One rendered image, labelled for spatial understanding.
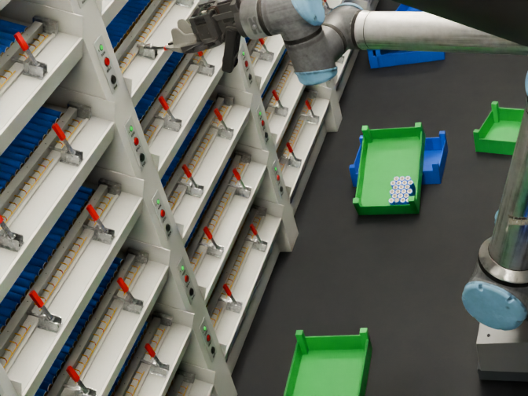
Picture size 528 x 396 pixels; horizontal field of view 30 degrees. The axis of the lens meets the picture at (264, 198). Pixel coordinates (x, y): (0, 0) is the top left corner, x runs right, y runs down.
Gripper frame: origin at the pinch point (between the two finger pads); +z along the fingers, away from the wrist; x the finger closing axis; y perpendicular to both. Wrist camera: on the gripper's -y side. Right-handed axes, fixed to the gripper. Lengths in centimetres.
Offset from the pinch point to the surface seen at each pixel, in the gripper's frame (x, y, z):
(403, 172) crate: -75, -93, -15
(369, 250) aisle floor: -43, -99, -7
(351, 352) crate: 1, -99, -11
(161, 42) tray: -6.5, -0.8, 6.3
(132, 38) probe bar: -1.6, 4.1, 9.9
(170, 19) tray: -17.7, 0.1, 7.9
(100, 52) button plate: 23.4, 12.5, 2.5
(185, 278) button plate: 23, -49, 11
